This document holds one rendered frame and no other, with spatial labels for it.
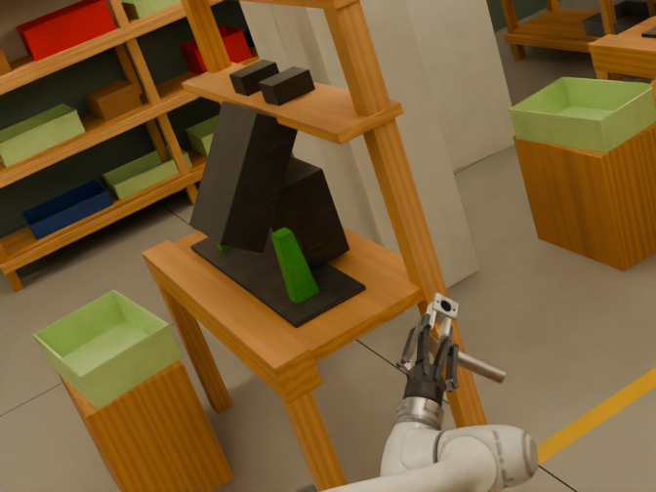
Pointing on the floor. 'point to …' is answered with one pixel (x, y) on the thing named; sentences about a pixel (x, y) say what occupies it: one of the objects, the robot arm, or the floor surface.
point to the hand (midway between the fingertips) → (437, 319)
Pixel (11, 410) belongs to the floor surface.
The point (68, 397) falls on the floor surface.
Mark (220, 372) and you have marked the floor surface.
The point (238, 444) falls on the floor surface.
